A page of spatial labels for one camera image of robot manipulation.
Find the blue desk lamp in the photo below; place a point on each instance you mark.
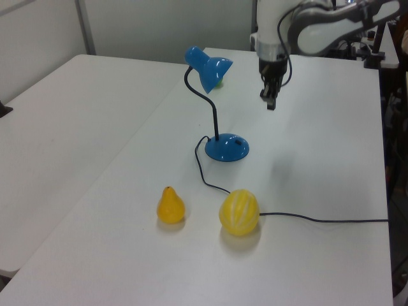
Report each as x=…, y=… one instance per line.
x=227, y=147

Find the yellow pear toy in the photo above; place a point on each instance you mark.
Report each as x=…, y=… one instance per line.
x=171, y=208

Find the green apple toy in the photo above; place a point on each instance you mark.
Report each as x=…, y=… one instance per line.
x=220, y=84

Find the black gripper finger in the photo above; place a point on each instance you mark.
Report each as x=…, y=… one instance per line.
x=264, y=90
x=271, y=101

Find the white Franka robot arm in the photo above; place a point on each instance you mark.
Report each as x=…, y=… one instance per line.
x=318, y=28

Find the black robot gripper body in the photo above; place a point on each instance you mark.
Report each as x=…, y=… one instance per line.
x=273, y=68

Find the yellow striped melon toy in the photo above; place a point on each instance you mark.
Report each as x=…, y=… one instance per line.
x=239, y=212

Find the black clamp with pole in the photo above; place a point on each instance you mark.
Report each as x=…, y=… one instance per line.
x=376, y=59

